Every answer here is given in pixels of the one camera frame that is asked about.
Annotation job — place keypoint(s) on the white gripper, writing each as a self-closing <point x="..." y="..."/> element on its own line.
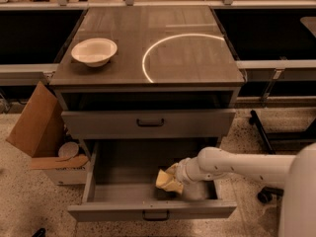
<point x="182" y="173"/>

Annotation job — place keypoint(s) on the yellow sponge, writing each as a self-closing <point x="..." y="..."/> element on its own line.
<point x="162" y="178"/>

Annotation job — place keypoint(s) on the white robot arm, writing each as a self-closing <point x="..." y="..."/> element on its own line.
<point x="294" y="174"/>

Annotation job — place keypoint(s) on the open middle drawer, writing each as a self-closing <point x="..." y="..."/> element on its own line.
<point x="121" y="181"/>

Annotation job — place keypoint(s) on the grey top drawer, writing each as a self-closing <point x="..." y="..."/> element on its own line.
<point x="149" y="124"/>

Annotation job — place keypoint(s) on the grey drawer cabinet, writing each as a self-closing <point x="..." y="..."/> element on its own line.
<point x="168" y="58"/>

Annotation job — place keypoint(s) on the white bowl on counter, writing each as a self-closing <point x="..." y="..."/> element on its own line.
<point x="94" y="52"/>

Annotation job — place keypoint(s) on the black office chair base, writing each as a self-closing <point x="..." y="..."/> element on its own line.
<point x="266" y="194"/>

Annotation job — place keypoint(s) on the black cart leg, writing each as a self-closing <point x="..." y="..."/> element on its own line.
<point x="254" y="120"/>

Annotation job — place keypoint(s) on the cardboard box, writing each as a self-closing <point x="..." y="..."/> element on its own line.
<point x="40" y="132"/>

